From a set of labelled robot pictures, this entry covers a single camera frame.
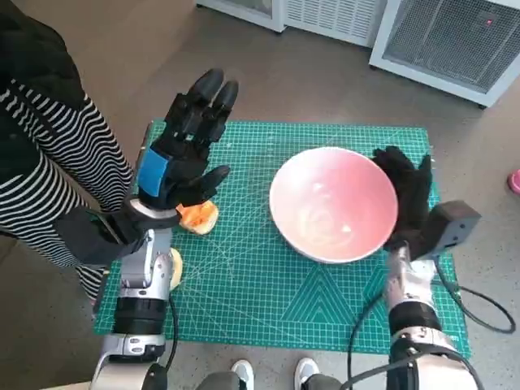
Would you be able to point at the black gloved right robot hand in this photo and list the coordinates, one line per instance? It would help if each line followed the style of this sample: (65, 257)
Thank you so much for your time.
(412, 195)

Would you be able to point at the bare left hand blue tape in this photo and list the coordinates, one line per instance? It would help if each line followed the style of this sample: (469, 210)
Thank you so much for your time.
(183, 162)

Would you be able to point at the orange striped toy bread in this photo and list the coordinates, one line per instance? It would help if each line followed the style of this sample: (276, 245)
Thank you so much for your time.
(199, 219)

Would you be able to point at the pink bowl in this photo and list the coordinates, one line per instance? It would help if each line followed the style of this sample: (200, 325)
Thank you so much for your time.
(333, 203)

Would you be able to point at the pale round toy bread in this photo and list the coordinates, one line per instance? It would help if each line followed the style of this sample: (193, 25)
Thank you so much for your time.
(177, 268)

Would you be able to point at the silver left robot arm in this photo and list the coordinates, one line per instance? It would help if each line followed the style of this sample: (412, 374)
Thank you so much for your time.
(146, 264)

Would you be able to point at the small pink object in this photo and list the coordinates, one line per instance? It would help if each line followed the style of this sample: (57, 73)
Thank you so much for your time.
(515, 180)

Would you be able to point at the person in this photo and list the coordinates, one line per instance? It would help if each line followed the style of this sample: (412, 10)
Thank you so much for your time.
(243, 371)
(48, 162)

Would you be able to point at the green cutting mat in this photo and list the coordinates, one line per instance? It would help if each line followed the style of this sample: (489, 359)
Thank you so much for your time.
(252, 292)

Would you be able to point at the white appliance with grey grille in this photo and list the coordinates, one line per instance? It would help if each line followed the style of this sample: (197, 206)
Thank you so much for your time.
(443, 44)

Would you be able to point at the white appliance with louvred vent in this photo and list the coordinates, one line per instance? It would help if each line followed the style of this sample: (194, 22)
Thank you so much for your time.
(325, 20)

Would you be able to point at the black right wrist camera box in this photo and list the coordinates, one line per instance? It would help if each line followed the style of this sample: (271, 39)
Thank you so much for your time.
(451, 227)

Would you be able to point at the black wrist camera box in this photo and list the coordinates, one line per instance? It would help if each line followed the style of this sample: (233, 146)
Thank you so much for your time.
(93, 239)
(451, 227)

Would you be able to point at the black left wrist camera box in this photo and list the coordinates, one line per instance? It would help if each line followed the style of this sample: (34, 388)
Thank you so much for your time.
(93, 239)

